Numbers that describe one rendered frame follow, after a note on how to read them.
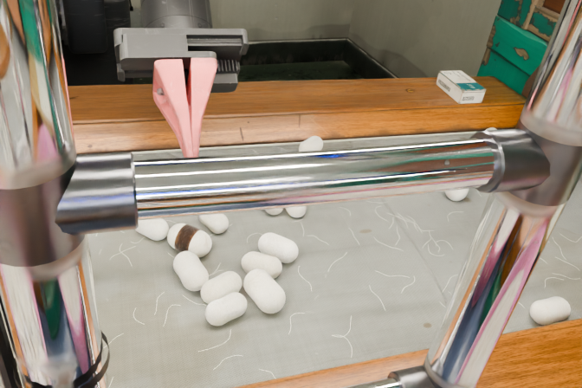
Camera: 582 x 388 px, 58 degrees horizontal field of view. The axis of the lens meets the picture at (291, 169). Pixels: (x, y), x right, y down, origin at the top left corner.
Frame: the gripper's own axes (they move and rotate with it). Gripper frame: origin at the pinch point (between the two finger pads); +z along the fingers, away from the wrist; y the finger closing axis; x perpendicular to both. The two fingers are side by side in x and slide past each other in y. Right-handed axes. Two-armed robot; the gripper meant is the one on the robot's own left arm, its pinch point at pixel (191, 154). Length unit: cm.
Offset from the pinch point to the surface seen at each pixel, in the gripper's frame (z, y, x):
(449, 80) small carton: -12.7, 36.0, 15.4
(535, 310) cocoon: 15.6, 23.9, -4.6
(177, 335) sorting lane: 13.3, -2.4, -1.1
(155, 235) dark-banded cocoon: 5.4, -3.1, 4.1
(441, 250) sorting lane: 9.8, 21.1, 2.0
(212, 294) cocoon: 10.9, 0.3, -1.0
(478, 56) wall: -64, 120, 109
